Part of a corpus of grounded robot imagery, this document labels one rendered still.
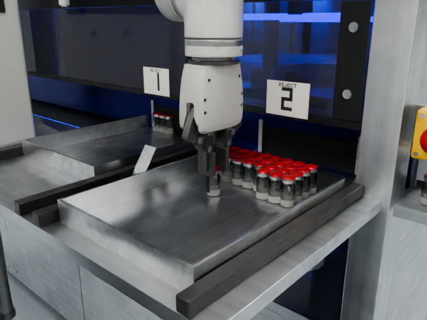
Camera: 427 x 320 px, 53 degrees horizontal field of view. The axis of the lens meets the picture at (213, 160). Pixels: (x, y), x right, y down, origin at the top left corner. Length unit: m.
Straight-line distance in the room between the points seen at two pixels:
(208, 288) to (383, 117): 0.39
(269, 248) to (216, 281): 0.09
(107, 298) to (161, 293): 0.99
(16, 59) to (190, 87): 0.82
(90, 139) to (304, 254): 0.65
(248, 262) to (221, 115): 0.24
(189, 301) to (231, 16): 0.37
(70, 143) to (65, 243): 0.47
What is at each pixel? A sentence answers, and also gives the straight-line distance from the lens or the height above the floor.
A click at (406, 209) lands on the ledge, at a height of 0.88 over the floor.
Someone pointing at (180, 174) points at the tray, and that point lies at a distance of 0.76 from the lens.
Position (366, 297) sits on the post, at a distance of 0.81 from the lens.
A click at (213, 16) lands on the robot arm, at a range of 0.60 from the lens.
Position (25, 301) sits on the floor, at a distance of 2.10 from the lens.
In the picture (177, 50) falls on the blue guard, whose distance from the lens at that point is 0.92.
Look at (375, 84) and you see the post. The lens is 0.69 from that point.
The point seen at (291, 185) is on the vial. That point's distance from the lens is 0.64.
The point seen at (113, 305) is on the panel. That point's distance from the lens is 1.44.
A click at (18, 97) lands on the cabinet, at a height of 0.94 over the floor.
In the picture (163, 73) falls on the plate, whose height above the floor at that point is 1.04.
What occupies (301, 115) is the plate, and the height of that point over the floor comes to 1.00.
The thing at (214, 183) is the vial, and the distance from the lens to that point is 0.68.
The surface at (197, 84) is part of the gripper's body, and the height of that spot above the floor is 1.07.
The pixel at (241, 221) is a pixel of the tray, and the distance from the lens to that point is 0.61.
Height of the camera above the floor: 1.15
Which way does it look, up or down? 18 degrees down
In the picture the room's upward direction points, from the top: straight up
